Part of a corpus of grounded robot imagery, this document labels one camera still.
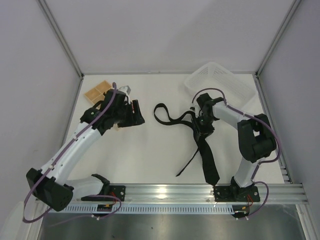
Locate black necktie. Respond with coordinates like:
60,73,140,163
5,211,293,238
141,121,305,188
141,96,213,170
153,103,220,186

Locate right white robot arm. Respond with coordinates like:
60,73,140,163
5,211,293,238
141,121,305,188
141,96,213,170
191,93,277,191

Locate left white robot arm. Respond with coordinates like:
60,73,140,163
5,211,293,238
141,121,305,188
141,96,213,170
26,85,145,212

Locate wooden compartment box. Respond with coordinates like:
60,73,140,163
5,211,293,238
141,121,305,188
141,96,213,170
83,80,123,132

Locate white plastic basket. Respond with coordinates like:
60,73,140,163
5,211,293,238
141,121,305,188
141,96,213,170
184,62,261,114

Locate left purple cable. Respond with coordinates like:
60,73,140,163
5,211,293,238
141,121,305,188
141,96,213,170
22,81,122,227

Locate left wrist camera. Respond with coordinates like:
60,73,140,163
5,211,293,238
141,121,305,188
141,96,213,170
118,85,131,96

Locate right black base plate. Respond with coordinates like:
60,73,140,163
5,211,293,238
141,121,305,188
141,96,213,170
213,185,261,203

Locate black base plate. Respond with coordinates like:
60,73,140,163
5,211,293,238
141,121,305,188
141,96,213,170
81,185,126,202
213,185,261,203

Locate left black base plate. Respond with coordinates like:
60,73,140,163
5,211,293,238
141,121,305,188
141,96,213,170
81,185,126,202

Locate aluminium mounting rail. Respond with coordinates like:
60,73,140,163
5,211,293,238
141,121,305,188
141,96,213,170
53,183,309,205

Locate white slotted cable duct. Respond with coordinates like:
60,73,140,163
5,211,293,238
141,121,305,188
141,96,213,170
61,203,246,215

